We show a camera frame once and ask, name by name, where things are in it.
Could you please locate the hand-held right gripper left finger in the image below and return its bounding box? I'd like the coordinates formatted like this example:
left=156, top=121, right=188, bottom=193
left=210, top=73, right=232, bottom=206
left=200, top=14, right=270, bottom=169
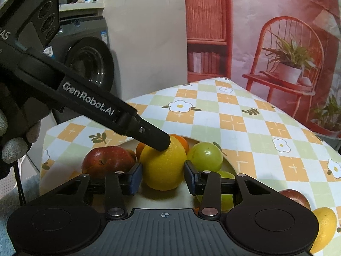
left=52, top=162, right=143, bottom=218

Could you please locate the red apple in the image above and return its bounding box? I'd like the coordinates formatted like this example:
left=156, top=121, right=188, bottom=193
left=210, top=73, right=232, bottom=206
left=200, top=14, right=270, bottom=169
left=81, top=146, right=137, bottom=180
left=278, top=189, right=312, bottom=211

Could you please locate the black cable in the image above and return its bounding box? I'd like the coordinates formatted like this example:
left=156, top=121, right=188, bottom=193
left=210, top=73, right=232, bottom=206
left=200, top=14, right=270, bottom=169
left=14, top=163, right=27, bottom=206

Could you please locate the white countertop board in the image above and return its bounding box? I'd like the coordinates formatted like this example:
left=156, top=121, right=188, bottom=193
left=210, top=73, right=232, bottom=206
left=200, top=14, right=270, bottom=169
left=59, top=0, right=105, bottom=19

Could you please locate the green apple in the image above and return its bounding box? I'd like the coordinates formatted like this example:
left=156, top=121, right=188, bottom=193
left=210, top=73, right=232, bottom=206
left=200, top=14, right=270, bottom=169
left=186, top=142, right=223, bottom=172
left=196, top=171, right=236, bottom=212

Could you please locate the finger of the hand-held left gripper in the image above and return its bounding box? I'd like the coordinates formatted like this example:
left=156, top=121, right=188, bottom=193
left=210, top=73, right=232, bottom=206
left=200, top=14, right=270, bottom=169
left=125, top=115, right=171, bottom=152

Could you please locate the grey washing machine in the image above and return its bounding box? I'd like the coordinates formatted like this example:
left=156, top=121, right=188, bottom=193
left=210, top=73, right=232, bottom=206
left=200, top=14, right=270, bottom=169
left=44, top=13, right=118, bottom=124

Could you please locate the yellow lemon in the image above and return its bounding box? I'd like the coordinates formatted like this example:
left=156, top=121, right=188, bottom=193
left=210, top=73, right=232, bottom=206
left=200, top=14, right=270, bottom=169
left=309, top=207, right=337, bottom=255
left=140, top=136, right=187, bottom=191

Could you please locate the red printed backdrop cloth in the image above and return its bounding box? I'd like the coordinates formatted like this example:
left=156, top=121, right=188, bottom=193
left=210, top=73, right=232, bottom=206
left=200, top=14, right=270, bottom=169
left=184, top=0, right=341, bottom=139

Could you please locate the cream round plate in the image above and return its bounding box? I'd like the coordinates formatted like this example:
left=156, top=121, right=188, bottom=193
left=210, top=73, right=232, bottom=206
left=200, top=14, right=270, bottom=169
left=39, top=137, right=236, bottom=211

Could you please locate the checked flower tablecloth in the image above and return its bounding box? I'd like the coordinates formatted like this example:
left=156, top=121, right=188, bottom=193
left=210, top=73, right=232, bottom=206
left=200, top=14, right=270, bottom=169
left=40, top=77, right=341, bottom=256

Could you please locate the person's left hand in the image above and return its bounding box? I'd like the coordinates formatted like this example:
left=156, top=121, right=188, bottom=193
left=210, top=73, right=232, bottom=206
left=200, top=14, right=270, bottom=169
left=0, top=111, right=42, bottom=180

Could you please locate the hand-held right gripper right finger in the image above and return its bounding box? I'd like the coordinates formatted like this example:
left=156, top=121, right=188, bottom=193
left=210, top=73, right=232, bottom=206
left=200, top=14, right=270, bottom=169
left=184, top=160, right=277, bottom=218

